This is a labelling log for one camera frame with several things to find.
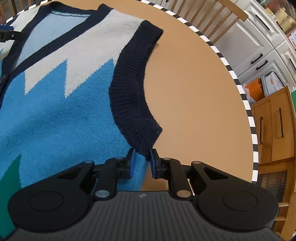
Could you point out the orange bag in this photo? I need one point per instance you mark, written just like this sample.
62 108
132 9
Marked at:
254 90

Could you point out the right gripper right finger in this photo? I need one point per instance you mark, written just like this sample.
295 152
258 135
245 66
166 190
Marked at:
160 167

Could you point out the wooden side cabinet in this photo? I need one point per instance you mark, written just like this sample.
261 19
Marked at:
275 126

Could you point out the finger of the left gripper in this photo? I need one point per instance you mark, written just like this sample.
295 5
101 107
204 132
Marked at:
8 33

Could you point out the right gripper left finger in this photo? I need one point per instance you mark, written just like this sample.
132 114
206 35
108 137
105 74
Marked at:
126 165

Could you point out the blue green knitted vest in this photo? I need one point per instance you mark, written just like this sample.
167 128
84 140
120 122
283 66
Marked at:
72 89

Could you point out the wooden chair by cabinets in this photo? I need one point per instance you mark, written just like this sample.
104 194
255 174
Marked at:
212 18

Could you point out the white kitchen cabinets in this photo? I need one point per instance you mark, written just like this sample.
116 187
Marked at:
257 46

